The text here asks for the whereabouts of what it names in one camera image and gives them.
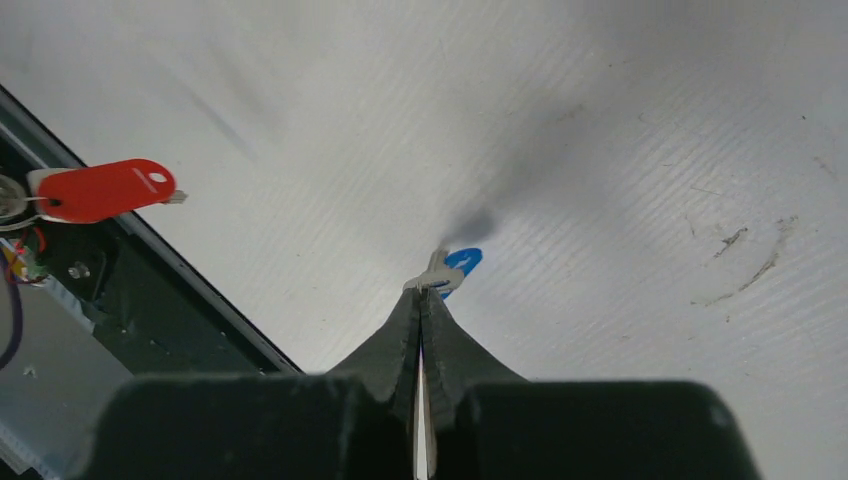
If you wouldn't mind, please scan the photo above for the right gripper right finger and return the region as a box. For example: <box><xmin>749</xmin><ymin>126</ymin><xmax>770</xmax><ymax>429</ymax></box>
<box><xmin>420</xmin><ymin>291</ymin><xmax>760</xmax><ymax>479</ymax></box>

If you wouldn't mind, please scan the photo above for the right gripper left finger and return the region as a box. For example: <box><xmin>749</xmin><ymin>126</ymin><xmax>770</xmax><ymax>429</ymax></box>
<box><xmin>73</xmin><ymin>288</ymin><xmax>422</xmax><ymax>479</ymax></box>

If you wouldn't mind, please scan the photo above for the silver metal keyring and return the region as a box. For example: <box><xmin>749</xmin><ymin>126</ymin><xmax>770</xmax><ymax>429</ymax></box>
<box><xmin>1</xmin><ymin>175</ymin><xmax>32</xmax><ymax>232</ymax></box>

